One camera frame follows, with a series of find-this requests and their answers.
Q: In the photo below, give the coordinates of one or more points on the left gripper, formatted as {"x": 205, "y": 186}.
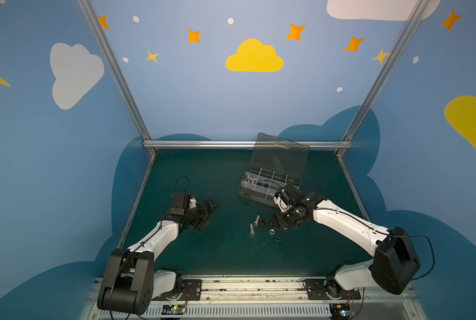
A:
{"x": 202, "y": 214}

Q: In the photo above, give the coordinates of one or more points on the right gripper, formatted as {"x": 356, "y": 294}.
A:
{"x": 285, "y": 217}

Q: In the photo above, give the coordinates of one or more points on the silver wing nut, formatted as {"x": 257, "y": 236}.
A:
{"x": 251, "y": 179}

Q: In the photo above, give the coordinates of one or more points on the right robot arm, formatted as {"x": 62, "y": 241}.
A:
{"x": 394, "y": 261}

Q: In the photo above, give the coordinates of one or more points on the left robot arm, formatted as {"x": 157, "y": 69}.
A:
{"x": 130, "y": 281}

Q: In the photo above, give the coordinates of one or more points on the black hex bolt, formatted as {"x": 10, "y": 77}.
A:
{"x": 266, "y": 222}

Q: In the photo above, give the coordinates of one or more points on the clear plastic organizer box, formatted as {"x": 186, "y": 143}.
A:
{"x": 274, "y": 167}

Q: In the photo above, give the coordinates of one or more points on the left circuit board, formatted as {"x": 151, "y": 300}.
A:
{"x": 173, "y": 310}

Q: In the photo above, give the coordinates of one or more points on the circuit board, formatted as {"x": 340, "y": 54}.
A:
{"x": 173, "y": 310}
{"x": 341, "y": 312}

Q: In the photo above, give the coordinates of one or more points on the right circuit board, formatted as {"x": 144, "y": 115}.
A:
{"x": 341, "y": 312}

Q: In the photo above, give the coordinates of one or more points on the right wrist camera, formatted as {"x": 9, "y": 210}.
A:
{"x": 278, "y": 200}

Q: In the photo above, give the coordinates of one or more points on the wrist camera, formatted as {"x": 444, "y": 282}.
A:
{"x": 182, "y": 203}
{"x": 278, "y": 200}

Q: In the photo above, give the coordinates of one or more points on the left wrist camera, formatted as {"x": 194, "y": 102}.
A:
{"x": 182, "y": 203}

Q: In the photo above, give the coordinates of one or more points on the right aluminium frame post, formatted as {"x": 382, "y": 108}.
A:
{"x": 408, "y": 30}

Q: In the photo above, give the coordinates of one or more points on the aluminium frame post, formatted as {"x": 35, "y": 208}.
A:
{"x": 88, "y": 10}
{"x": 408, "y": 30}

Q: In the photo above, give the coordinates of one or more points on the rear aluminium frame bar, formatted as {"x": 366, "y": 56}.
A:
{"x": 178, "y": 144}

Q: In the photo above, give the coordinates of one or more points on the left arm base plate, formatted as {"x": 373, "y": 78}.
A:
{"x": 190, "y": 289}

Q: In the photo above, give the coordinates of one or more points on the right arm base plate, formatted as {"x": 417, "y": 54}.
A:
{"x": 322, "y": 289}

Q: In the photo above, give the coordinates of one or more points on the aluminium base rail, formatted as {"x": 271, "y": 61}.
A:
{"x": 282, "y": 297}

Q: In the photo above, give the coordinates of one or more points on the left aluminium frame post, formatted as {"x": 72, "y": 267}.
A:
{"x": 88, "y": 10}

